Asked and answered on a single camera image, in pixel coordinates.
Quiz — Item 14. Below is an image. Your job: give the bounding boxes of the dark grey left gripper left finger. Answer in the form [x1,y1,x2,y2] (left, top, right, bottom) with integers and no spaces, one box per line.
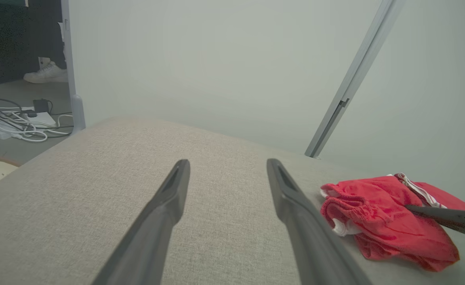
[92,159,191,285]

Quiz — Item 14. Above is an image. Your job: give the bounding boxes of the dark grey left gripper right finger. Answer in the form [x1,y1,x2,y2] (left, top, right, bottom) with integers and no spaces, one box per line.
[267,158,372,285]

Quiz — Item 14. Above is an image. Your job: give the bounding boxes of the red number 23 basketball jersey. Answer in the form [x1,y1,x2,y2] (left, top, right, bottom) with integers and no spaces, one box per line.
[391,173,465,212]

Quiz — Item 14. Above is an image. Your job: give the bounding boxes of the red white-trimmed basketball shorts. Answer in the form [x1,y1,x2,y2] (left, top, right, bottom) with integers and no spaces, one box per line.
[320,175,461,272]

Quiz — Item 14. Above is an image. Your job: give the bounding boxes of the black power adapter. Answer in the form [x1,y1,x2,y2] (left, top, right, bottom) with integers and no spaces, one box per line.
[32,99,51,115]

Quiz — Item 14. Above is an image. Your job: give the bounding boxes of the white sneaker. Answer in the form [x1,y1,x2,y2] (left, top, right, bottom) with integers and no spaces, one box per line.
[23,61,69,84]

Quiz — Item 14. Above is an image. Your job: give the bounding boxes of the dark trouser leg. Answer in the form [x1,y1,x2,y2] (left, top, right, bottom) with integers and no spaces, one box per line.
[38,0,67,70]

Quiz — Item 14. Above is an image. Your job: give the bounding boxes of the dark speckled panel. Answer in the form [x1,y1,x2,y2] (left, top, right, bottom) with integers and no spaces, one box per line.
[0,0,63,88]

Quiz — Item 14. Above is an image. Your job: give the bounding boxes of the grey partition end post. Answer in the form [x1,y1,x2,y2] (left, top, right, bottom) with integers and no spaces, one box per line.
[60,0,86,133]

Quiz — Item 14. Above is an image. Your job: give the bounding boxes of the white cable tangle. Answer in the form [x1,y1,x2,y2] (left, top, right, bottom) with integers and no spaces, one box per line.
[0,113,74,143]

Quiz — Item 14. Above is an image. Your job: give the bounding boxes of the grey metal partition post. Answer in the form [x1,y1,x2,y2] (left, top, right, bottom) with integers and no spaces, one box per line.
[304,0,405,159]

